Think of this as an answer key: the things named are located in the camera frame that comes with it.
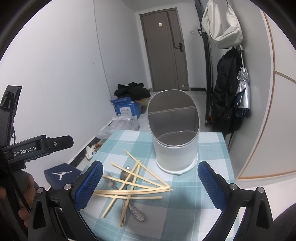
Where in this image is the wooden chopstick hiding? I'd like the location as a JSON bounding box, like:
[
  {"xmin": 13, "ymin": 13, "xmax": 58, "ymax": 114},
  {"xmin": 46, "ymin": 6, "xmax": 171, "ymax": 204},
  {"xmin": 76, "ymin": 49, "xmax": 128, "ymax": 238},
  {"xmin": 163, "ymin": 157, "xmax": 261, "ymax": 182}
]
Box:
[
  {"xmin": 93, "ymin": 193, "xmax": 163, "ymax": 200},
  {"xmin": 118, "ymin": 162, "xmax": 142, "ymax": 227},
  {"xmin": 94, "ymin": 189, "xmax": 170, "ymax": 195},
  {"xmin": 101, "ymin": 162, "xmax": 141, "ymax": 219},
  {"xmin": 115, "ymin": 175, "xmax": 133, "ymax": 200},
  {"xmin": 103, "ymin": 175, "xmax": 162, "ymax": 189},
  {"xmin": 110, "ymin": 162, "xmax": 172, "ymax": 190},
  {"xmin": 124, "ymin": 150, "xmax": 174, "ymax": 191}
]

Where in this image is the silver metal spoon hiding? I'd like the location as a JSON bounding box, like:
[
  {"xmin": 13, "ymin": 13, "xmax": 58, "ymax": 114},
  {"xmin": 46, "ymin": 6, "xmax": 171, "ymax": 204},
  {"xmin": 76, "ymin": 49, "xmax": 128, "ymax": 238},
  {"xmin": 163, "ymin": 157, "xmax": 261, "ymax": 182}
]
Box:
[{"xmin": 120, "ymin": 166, "xmax": 130, "ymax": 226}]

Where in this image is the white shoulder bag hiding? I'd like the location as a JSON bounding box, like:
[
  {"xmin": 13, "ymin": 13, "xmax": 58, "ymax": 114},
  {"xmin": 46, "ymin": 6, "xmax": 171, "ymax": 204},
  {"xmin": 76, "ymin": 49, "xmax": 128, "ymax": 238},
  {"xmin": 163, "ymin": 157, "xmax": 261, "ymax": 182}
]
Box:
[{"xmin": 202, "ymin": 1, "xmax": 243, "ymax": 49}]

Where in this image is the person's left hand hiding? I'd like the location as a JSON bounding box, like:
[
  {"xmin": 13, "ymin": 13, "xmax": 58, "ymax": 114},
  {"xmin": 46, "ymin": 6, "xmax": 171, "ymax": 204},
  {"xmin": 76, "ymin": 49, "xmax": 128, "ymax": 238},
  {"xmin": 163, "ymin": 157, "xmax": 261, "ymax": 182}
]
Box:
[{"xmin": 1, "ymin": 173, "xmax": 36, "ymax": 228}]

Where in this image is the navy Jordan shoe box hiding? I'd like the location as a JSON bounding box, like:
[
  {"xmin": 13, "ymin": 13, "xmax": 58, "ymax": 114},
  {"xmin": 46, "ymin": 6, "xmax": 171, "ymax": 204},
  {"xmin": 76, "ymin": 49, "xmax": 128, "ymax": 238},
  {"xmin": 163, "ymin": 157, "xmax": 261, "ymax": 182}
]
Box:
[{"xmin": 44, "ymin": 163, "xmax": 81, "ymax": 190}]

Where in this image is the brown shoe with sock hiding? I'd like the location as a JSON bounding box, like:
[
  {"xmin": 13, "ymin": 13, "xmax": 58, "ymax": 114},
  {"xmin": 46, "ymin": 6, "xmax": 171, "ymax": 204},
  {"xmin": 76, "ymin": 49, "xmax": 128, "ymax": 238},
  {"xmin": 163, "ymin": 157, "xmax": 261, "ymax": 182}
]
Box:
[{"xmin": 85, "ymin": 143, "xmax": 103, "ymax": 161}]

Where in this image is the silver metal fork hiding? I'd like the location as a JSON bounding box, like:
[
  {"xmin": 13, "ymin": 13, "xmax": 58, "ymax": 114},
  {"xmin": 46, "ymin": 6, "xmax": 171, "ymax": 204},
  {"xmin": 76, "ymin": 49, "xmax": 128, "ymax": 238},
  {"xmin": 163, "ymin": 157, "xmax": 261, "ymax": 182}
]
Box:
[{"xmin": 105, "ymin": 171, "xmax": 147, "ymax": 222}]

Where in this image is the teal plaid tablecloth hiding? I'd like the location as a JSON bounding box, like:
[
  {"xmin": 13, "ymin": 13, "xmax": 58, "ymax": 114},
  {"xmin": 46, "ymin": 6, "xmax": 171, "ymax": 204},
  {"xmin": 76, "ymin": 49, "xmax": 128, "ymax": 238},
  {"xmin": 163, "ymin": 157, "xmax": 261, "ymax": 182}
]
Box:
[{"xmin": 77, "ymin": 129, "xmax": 240, "ymax": 241}]

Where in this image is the grey plastic bag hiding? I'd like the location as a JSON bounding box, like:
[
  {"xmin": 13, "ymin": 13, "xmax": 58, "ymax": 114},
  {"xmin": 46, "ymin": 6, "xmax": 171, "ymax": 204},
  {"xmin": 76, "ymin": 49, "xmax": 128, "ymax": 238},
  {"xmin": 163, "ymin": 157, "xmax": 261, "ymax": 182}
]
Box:
[{"xmin": 96, "ymin": 116, "xmax": 140, "ymax": 140}]

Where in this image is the black hanging jacket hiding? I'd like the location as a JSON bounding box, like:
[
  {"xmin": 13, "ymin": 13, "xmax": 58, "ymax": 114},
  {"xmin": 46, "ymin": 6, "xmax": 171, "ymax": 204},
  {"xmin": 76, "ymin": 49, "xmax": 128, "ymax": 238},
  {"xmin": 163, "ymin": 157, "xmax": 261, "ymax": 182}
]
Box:
[{"xmin": 211, "ymin": 48, "xmax": 242, "ymax": 136}]

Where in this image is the blue cardboard box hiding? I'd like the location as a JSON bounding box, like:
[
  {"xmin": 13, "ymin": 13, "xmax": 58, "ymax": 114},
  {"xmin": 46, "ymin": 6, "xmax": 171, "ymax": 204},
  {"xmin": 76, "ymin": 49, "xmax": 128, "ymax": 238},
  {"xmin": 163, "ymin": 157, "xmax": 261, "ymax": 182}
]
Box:
[{"xmin": 110, "ymin": 97, "xmax": 142, "ymax": 119}]

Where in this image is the silver folded umbrella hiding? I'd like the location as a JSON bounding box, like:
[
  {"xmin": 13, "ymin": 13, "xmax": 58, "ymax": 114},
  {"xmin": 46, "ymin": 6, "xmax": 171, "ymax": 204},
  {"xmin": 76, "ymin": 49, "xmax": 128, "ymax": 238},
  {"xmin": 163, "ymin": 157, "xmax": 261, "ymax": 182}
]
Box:
[{"xmin": 235, "ymin": 45, "xmax": 251, "ymax": 118}]

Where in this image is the silver metal utensil holder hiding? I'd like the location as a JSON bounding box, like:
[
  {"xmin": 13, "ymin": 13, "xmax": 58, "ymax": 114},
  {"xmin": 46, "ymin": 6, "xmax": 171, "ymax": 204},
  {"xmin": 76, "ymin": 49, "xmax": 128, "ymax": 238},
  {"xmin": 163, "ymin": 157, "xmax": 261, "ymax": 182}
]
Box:
[{"xmin": 147, "ymin": 89, "xmax": 200, "ymax": 175}]

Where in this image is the black framed glass door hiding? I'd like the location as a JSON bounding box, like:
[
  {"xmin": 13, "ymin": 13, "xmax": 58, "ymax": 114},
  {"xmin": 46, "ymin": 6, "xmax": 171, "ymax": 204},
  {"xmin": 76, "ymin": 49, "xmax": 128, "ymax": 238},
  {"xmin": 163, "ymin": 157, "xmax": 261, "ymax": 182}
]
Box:
[{"xmin": 194, "ymin": 0, "xmax": 213, "ymax": 126}]

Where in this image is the black clothes pile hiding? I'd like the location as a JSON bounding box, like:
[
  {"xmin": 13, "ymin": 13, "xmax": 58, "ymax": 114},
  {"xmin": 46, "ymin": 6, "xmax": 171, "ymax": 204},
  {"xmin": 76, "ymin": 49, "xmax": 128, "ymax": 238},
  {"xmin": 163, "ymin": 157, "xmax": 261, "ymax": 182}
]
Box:
[{"xmin": 114, "ymin": 82, "xmax": 151, "ymax": 100}]

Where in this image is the grey entrance door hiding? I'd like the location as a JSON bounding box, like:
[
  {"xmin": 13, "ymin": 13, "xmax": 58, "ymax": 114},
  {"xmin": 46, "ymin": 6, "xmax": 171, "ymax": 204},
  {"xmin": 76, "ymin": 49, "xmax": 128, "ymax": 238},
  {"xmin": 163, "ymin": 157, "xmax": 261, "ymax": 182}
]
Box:
[{"xmin": 140, "ymin": 8, "xmax": 189, "ymax": 91}]

